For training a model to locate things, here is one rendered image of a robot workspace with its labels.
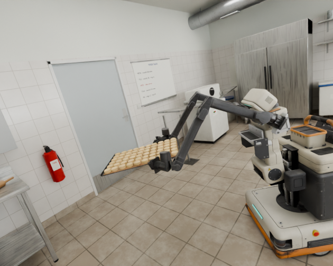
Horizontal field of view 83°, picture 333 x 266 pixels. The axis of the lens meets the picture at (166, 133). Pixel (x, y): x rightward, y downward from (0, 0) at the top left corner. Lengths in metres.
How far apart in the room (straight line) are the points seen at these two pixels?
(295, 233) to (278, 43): 3.81
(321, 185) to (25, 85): 3.13
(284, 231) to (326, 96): 3.68
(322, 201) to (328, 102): 3.49
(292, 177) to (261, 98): 0.62
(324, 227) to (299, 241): 0.20
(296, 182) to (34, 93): 2.93
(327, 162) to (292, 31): 3.51
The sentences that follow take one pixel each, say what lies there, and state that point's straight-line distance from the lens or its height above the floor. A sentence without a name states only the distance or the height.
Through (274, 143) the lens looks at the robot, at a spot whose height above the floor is 0.90.
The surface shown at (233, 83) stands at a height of 1.02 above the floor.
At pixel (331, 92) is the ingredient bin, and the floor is 0.61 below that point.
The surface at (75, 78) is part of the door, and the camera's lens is 3.18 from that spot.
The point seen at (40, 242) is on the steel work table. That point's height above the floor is 0.23.
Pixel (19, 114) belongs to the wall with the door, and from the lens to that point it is 2.89.
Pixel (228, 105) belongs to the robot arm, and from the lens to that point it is 1.24.
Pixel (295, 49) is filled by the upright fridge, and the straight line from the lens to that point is 4.75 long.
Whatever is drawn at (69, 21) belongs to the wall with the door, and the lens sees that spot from 3.38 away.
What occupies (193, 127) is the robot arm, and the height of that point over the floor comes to 1.20.
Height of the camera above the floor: 1.52
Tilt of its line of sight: 15 degrees down
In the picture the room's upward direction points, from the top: 13 degrees counter-clockwise
